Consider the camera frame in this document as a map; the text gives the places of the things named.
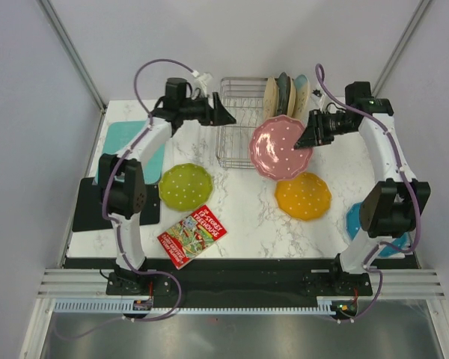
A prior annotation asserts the red children's book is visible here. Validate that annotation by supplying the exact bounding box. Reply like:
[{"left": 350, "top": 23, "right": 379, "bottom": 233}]
[{"left": 157, "top": 205, "right": 227, "bottom": 270}]

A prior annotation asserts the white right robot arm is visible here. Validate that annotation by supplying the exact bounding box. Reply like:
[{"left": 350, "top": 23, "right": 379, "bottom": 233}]
[{"left": 294, "top": 82, "right": 431, "bottom": 295}]

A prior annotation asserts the green polka dot plate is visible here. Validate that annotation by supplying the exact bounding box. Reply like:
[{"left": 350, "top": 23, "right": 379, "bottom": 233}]
[{"left": 158, "top": 163, "right": 213, "bottom": 212}]

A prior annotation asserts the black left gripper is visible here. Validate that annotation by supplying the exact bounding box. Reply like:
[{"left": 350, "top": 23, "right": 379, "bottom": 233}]
[{"left": 180, "top": 93, "right": 236, "bottom": 127}]

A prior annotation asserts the pink polka dot plate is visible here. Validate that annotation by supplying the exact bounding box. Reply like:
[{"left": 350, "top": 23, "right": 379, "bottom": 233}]
[{"left": 248, "top": 115, "right": 314, "bottom": 181}]

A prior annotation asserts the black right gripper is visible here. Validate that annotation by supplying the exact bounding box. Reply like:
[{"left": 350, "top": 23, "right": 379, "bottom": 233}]
[{"left": 294, "top": 108, "right": 355, "bottom": 149}]

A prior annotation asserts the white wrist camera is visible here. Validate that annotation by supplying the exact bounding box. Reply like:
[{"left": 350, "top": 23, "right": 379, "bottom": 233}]
[
  {"left": 310, "top": 88, "right": 326, "bottom": 109},
  {"left": 192, "top": 71, "right": 213, "bottom": 89}
]

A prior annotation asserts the blue polka dot plate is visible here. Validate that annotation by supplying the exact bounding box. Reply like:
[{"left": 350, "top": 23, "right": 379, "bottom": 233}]
[{"left": 346, "top": 202, "right": 410, "bottom": 259}]

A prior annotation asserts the teal cutting board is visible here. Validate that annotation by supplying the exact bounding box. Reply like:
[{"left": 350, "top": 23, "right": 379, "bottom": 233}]
[{"left": 102, "top": 120, "right": 165, "bottom": 185}]

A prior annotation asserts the white slotted cable duct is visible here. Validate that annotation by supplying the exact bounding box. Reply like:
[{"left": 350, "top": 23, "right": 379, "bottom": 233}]
[{"left": 53, "top": 298, "right": 336, "bottom": 316}]

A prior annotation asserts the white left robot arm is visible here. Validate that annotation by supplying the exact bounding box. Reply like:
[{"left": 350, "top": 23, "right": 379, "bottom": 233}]
[{"left": 98, "top": 78, "right": 236, "bottom": 294}]

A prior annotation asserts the wire dish rack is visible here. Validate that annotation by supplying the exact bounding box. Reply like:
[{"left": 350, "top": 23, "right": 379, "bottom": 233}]
[{"left": 216, "top": 77, "right": 267, "bottom": 169}]

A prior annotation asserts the black mat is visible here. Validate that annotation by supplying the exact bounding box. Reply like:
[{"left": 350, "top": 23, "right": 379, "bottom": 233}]
[{"left": 72, "top": 177, "right": 161, "bottom": 233}]

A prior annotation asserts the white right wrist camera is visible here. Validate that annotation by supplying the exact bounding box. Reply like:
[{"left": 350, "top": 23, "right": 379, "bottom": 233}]
[{"left": 310, "top": 88, "right": 326, "bottom": 109}]

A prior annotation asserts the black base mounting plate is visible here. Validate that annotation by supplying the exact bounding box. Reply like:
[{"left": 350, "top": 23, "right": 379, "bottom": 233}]
[{"left": 106, "top": 259, "right": 373, "bottom": 307}]

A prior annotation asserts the dark teal plate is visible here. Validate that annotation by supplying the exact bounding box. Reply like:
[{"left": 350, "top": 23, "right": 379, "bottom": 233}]
[{"left": 275, "top": 72, "right": 291, "bottom": 115}]

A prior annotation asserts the beige illustrated plate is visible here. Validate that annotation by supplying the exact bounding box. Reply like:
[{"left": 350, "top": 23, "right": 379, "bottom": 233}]
[{"left": 263, "top": 77, "right": 279, "bottom": 121}]

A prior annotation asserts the cream and blue plate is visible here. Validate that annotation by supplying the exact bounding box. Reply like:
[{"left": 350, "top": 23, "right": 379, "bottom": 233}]
[{"left": 292, "top": 74, "right": 311, "bottom": 120}]

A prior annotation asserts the orange polka dot plate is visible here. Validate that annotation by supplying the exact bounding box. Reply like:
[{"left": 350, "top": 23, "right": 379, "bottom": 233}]
[{"left": 275, "top": 172, "right": 332, "bottom": 221}]

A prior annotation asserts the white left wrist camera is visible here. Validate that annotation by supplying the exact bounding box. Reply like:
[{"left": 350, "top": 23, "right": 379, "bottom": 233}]
[{"left": 192, "top": 71, "right": 213, "bottom": 89}]

